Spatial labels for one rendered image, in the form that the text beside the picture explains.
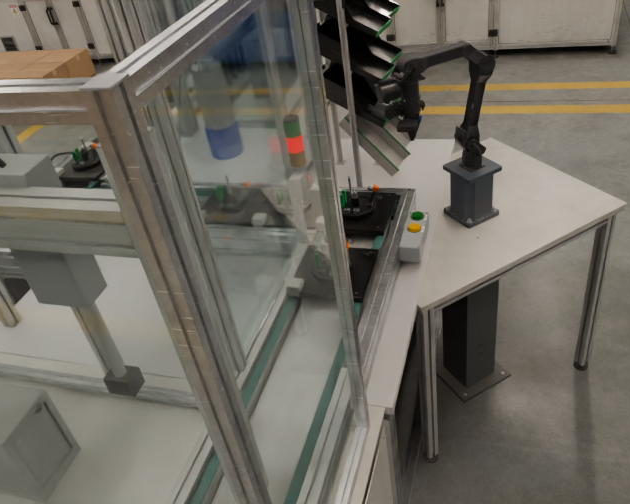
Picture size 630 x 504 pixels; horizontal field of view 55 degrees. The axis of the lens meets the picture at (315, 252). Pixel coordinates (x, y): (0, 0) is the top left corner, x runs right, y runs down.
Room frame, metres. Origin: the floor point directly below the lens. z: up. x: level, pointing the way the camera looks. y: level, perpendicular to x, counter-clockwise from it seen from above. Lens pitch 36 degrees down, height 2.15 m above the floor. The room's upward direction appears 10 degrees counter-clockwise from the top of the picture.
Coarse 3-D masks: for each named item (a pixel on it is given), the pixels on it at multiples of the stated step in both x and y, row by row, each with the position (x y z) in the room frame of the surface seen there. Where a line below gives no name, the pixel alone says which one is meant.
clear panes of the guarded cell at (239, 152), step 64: (256, 64) 0.77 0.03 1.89; (0, 128) 0.55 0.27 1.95; (64, 128) 0.52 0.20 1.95; (192, 128) 0.60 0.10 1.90; (256, 128) 0.74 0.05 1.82; (0, 192) 0.56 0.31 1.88; (64, 192) 0.53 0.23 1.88; (192, 192) 0.57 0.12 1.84; (256, 192) 0.70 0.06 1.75; (320, 192) 0.92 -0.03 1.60; (0, 256) 0.58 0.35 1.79; (64, 256) 0.55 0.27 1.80; (128, 256) 0.52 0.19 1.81; (192, 256) 0.53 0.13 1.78; (256, 256) 0.66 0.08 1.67; (320, 256) 0.87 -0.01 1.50; (0, 320) 0.61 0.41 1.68; (64, 320) 0.57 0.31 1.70; (128, 320) 0.53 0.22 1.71; (256, 320) 0.62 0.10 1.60; (320, 320) 0.82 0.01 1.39; (0, 384) 0.64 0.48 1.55; (64, 384) 0.59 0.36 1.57; (128, 384) 0.55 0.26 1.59; (192, 384) 0.51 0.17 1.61; (256, 384) 0.58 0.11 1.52; (320, 384) 0.77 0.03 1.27; (0, 448) 0.68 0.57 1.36; (64, 448) 0.62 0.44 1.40; (128, 448) 0.57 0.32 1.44; (192, 448) 0.53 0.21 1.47; (256, 448) 0.54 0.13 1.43; (320, 448) 0.72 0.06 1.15
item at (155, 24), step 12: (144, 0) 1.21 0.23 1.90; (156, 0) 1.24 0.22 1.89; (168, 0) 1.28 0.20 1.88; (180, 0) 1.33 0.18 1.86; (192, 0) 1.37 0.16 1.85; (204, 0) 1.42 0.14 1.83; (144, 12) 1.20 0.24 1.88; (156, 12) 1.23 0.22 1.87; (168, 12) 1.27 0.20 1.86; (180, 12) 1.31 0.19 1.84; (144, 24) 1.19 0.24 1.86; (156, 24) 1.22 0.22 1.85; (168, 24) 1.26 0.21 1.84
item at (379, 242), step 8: (392, 208) 1.81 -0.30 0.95; (384, 232) 1.67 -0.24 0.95; (360, 240) 1.69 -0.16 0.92; (368, 240) 1.69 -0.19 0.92; (376, 240) 1.64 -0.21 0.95; (384, 240) 1.65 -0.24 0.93; (368, 248) 1.64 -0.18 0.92; (376, 248) 1.59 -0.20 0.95; (376, 264) 1.53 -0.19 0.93; (368, 288) 1.42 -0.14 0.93; (360, 304) 1.34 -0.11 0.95; (360, 312) 1.32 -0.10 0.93
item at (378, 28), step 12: (324, 0) 2.06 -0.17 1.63; (348, 0) 2.15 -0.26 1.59; (360, 0) 2.13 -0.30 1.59; (324, 12) 2.06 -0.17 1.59; (336, 12) 2.04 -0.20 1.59; (348, 12) 2.01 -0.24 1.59; (360, 12) 2.11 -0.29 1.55; (372, 12) 2.11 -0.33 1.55; (348, 24) 2.02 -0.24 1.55; (360, 24) 1.99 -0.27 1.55; (372, 24) 2.05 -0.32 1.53; (384, 24) 2.06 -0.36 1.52; (372, 36) 1.97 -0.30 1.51
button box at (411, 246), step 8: (408, 216) 1.72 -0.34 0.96; (424, 216) 1.70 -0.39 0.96; (408, 224) 1.68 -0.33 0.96; (424, 224) 1.66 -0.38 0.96; (408, 232) 1.63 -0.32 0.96; (416, 232) 1.62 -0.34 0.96; (424, 232) 1.63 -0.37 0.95; (408, 240) 1.59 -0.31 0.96; (416, 240) 1.58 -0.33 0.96; (424, 240) 1.62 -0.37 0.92; (400, 248) 1.56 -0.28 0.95; (408, 248) 1.55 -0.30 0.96; (416, 248) 1.54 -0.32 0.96; (400, 256) 1.56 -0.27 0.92; (408, 256) 1.55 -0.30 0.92; (416, 256) 1.54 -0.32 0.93
